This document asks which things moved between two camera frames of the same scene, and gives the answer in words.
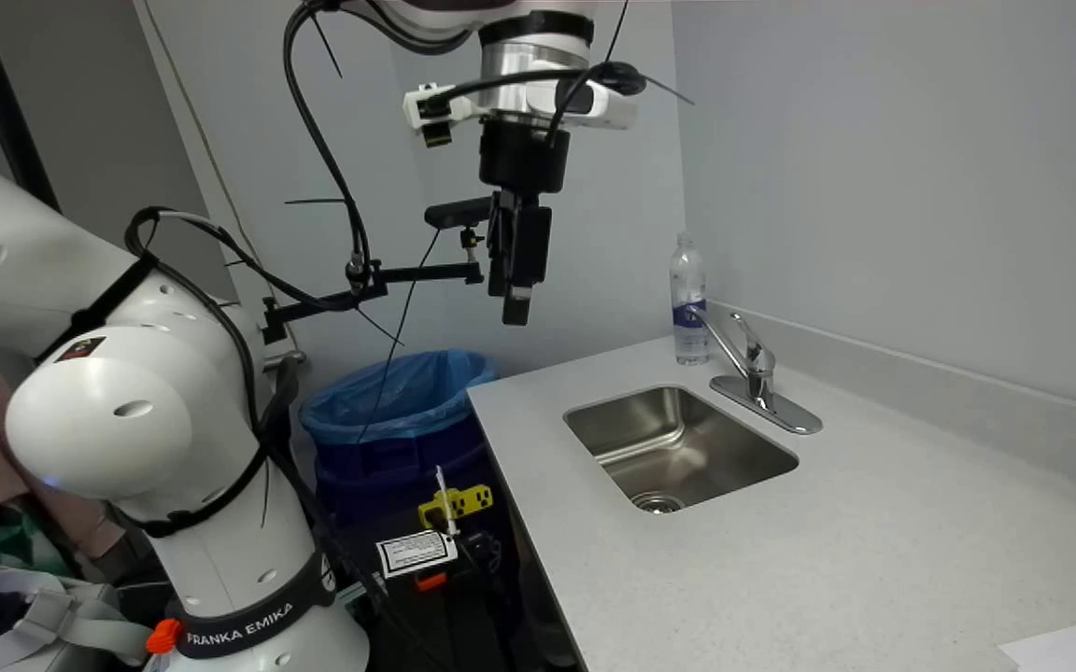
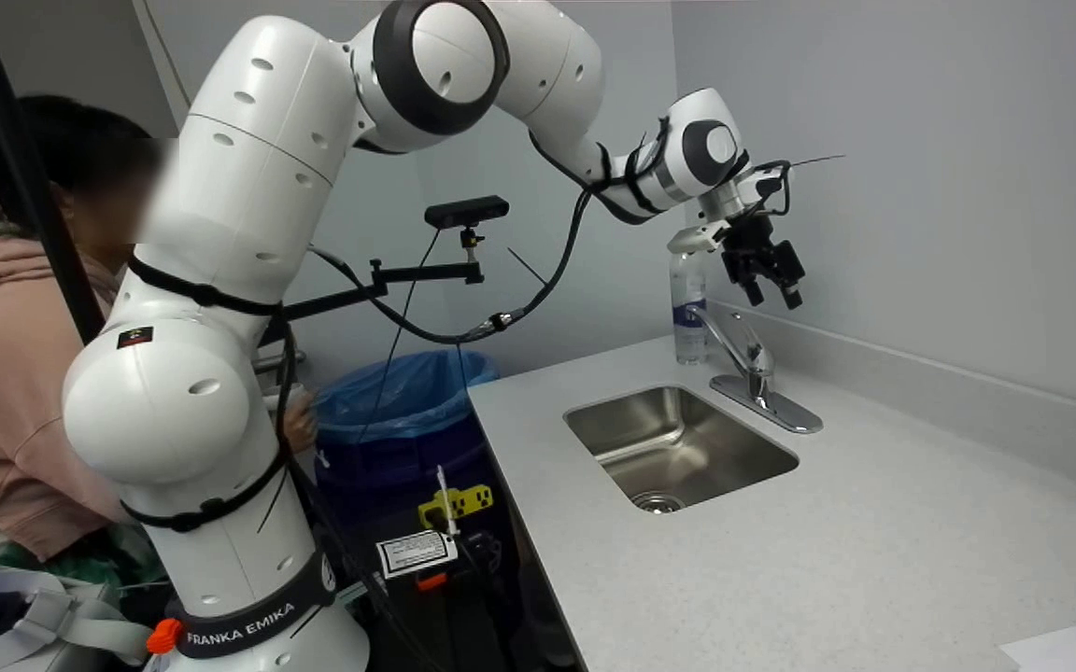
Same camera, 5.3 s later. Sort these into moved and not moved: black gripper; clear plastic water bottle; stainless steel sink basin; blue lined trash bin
Moved: black gripper
Not moved: clear plastic water bottle; stainless steel sink basin; blue lined trash bin
